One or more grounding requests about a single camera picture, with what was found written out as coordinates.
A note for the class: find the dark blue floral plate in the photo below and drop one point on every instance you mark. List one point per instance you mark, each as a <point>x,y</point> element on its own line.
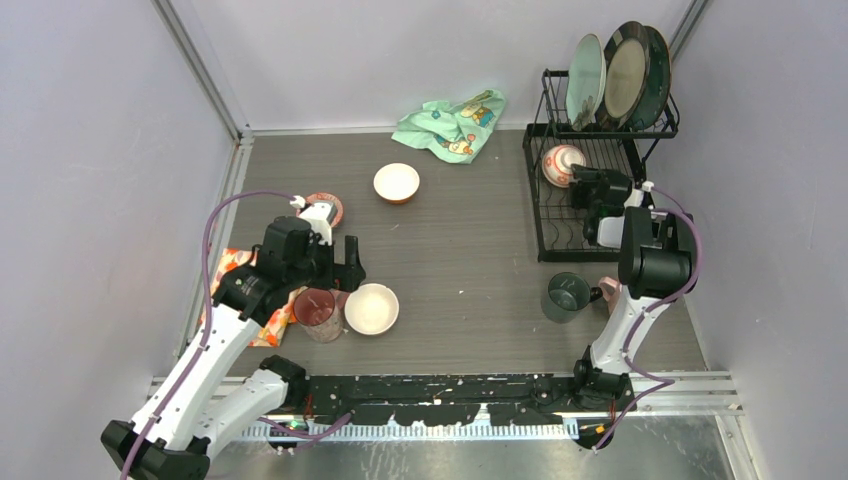
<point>657,86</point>

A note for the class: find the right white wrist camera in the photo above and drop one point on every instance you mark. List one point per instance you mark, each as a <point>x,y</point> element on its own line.
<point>640,196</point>

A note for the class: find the white ceramic bowl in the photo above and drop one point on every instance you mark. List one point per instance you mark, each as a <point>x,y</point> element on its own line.
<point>372,309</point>

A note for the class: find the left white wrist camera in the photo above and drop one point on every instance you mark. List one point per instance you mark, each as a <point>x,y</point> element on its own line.
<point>318,215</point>

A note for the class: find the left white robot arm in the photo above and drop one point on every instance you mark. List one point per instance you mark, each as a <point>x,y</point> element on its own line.
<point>180,430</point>

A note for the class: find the black wire dish rack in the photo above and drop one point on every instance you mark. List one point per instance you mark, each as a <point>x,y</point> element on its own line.
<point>558,226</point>

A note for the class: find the white bowl orange outside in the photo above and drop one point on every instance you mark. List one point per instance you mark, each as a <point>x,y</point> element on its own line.
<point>396,183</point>

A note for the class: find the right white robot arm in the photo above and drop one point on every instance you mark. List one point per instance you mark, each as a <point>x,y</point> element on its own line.
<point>660,261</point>

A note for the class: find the orange coral pattern bowl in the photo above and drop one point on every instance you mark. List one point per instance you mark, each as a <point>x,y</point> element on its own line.
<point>558,164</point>

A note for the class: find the pale pink mug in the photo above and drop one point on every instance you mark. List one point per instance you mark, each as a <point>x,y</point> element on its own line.
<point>611,290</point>

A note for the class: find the mint green flower plate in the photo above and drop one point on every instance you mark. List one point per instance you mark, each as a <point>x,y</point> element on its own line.
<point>586,84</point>

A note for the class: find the pink glass mug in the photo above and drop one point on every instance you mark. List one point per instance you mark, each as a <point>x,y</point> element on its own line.
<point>319,312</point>

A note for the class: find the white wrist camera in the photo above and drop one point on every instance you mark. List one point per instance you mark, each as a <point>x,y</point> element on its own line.
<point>318,215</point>
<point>640,196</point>

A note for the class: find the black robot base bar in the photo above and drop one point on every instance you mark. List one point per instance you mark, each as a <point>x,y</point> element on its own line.
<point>445,400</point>

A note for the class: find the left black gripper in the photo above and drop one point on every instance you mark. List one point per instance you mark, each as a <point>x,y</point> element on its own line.
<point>345,276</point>

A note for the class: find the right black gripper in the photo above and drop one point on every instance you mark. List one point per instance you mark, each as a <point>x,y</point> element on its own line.
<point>587,178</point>

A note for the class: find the dark green mug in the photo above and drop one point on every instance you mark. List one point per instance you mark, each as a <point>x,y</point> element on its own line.
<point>566,296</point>

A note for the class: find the black rimmed cream plate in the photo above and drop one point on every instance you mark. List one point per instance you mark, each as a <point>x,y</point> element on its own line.
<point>628,63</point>

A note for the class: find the orange floral cloth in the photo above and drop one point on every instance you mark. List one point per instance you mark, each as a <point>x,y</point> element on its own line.
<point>272,333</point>

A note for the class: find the mint green cartoon cloth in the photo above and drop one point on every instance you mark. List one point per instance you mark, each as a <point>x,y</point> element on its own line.
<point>454,133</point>

